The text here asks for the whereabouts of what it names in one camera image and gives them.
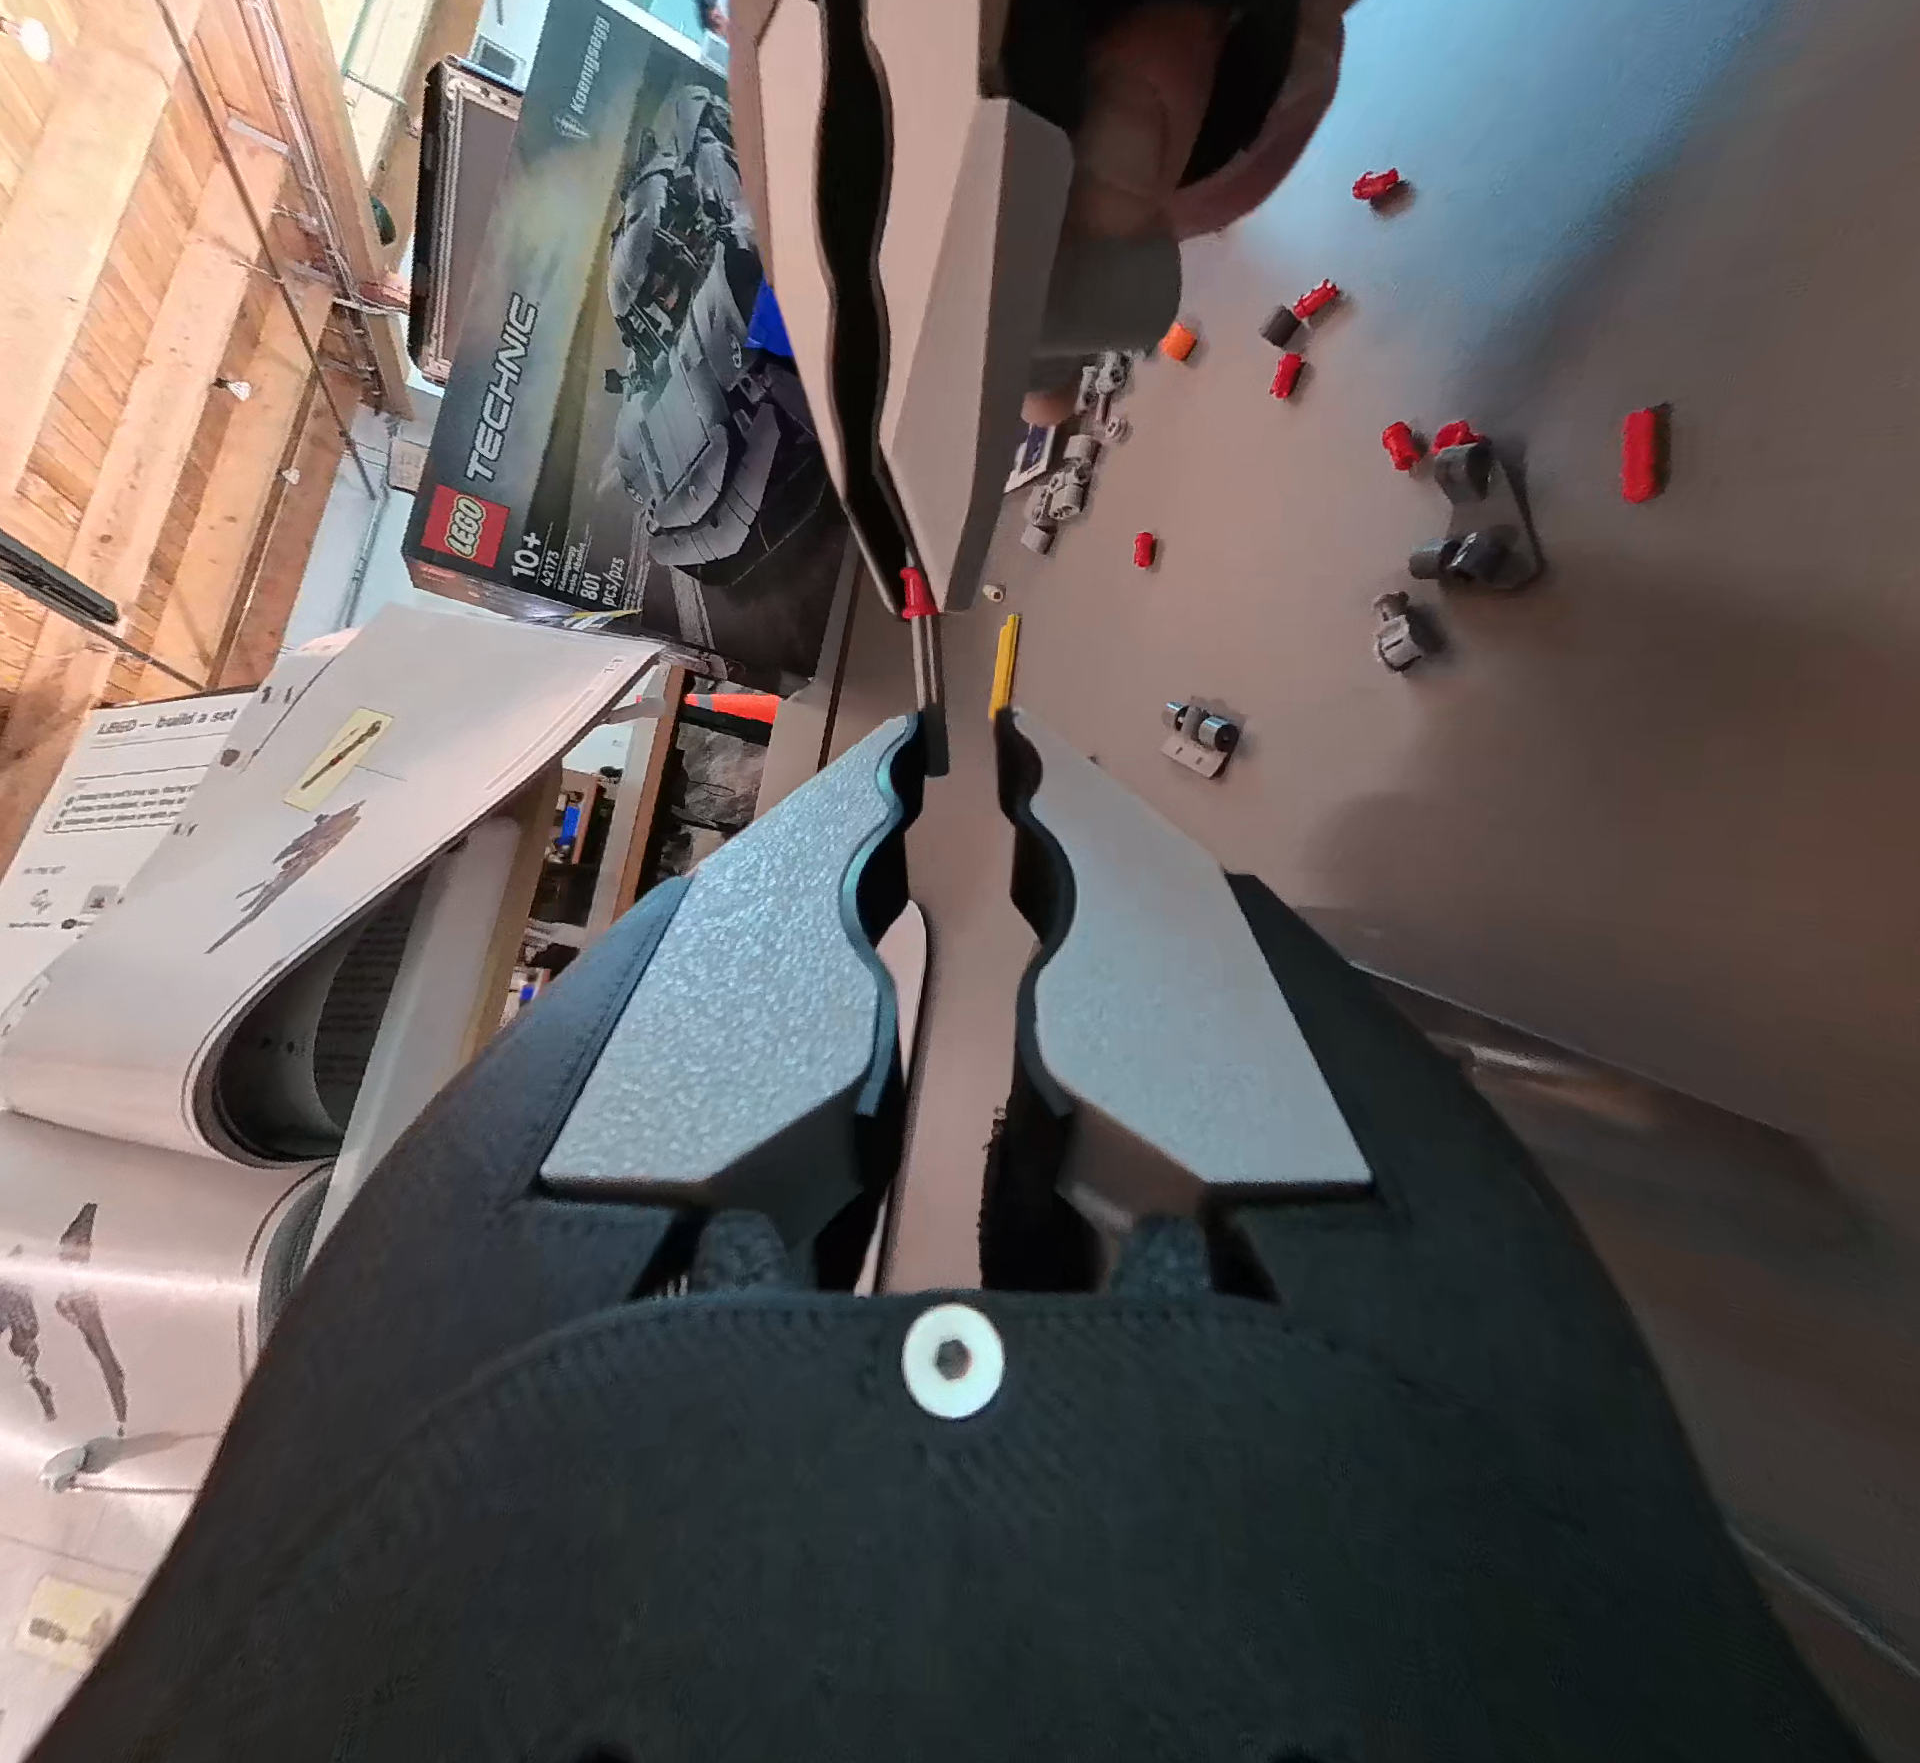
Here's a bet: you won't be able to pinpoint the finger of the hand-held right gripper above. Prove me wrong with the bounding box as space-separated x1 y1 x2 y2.
865 0 1082 616
728 0 924 584

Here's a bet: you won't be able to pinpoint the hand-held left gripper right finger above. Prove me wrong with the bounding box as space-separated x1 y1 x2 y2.
995 705 1380 1259

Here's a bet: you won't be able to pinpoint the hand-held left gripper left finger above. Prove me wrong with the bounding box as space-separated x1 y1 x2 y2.
539 711 952 1264

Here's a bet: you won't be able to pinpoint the long grey lego axle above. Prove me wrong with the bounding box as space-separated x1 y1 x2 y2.
911 609 956 774

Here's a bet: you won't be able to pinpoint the lego instruction booklet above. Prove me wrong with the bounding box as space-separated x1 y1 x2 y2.
0 595 669 1763

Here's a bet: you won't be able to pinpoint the lego set box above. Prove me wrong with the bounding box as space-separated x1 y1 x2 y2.
403 0 860 686

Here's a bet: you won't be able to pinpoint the scattered small red lego bushes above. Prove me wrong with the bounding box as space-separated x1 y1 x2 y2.
1131 166 1488 570

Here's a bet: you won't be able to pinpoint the dark grey lego panel piece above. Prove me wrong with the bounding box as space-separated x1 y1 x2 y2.
1401 435 1549 595

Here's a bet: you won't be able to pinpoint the pile of light grey connectors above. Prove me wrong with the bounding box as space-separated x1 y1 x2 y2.
1016 347 1140 555

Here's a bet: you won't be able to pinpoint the white printed task sheet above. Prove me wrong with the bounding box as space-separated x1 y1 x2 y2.
0 699 293 1028

